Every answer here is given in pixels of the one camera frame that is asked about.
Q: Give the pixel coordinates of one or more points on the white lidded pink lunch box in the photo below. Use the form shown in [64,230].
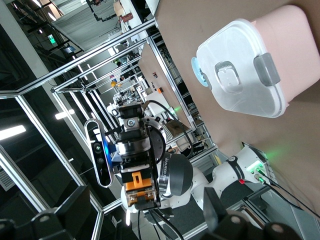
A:
[237,50]

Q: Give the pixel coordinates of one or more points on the white strip light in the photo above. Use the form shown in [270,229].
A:
[65,114]
[12,132]

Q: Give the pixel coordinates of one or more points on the light blue round plate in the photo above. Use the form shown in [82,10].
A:
[196,66]

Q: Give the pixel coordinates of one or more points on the yellow ball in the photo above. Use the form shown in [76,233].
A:
[114,84]

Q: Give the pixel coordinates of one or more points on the aluminium profile frame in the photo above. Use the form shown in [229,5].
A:
[51,141]

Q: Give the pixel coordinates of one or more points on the brown board workbench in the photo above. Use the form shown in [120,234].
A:
[155,65]

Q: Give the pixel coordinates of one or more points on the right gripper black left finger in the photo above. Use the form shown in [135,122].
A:
[37,230]

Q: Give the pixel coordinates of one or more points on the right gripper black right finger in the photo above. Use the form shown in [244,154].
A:
[225,225]

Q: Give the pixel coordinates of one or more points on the green exit sign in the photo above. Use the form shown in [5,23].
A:
[52,39]

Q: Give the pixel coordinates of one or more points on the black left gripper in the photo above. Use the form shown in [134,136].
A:
[153,155]

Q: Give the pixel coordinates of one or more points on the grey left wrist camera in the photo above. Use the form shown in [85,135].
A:
[100,150]

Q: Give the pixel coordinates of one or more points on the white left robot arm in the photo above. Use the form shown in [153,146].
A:
[225,175]

